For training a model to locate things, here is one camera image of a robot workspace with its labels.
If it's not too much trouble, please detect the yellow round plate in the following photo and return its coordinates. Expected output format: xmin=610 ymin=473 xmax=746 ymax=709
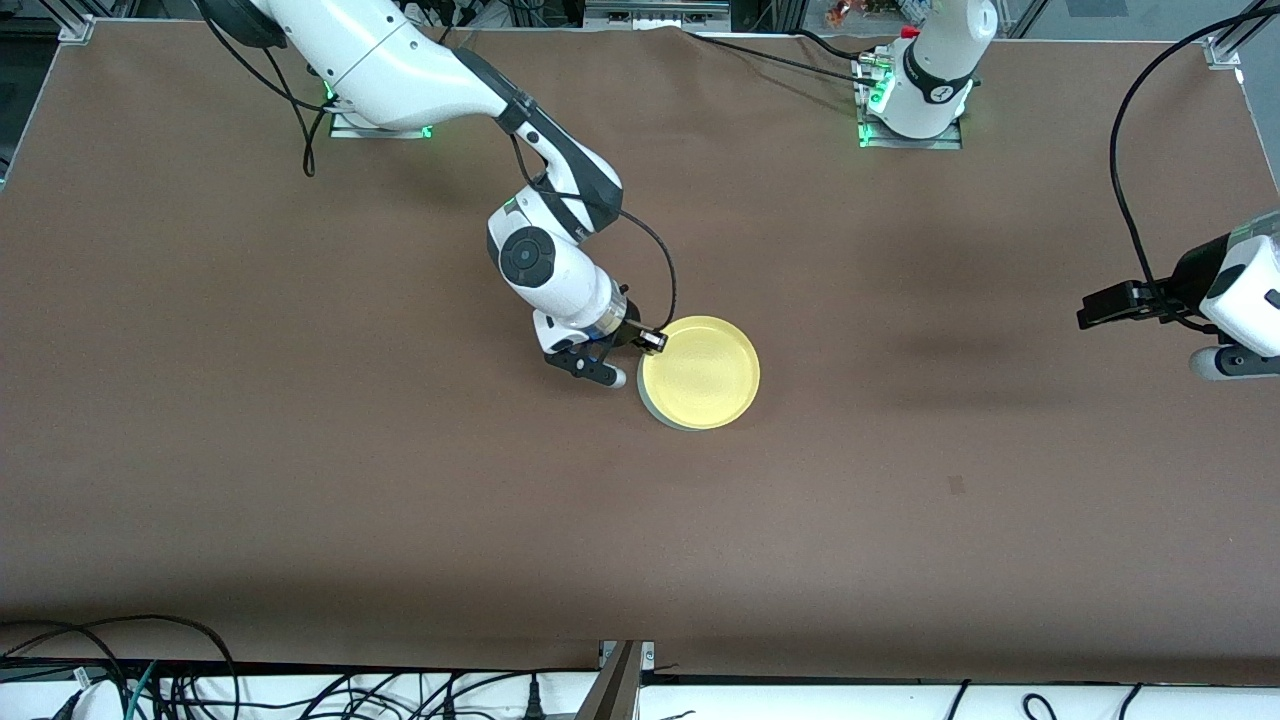
xmin=640 ymin=316 xmax=761 ymax=429

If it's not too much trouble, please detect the pale green round plate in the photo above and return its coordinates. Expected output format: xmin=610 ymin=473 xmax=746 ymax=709
xmin=640 ymin=385 xmax=746 ymax=433

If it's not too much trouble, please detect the brown table cloth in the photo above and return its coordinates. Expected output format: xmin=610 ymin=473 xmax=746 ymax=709
xmin=0 ymin=20 xmax=1280 ymax=671

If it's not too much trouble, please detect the aluminium profile beam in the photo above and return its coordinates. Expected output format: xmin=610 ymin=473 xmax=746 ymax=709
xmin=575 ymin=640 xmax=656 ymax=720

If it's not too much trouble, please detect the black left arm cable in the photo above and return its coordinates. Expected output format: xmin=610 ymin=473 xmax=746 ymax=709
xmin=1108 ymin=5 xmax=1280 ymax=331

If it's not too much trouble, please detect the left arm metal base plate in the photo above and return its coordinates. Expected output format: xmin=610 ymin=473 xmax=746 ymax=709
xmin=855 ymin=50 xmax=964 ymax=151

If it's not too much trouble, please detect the black cable across cloth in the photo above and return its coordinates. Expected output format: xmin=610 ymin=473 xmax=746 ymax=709
xmin=685 ymin=30 xmax=881 ymax=86

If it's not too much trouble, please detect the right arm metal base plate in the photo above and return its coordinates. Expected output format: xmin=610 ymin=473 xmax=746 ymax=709
xmin=328 ymin=95 xmax=433 ymax=140

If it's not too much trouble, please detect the black looped cable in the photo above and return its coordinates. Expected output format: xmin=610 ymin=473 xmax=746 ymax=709
xmin=0 ymin=615 xmax=241 ymax=720

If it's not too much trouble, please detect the green cable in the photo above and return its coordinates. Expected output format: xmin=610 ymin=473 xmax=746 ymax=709
xmin=125 ymin=660 xmax=161 ymax=720

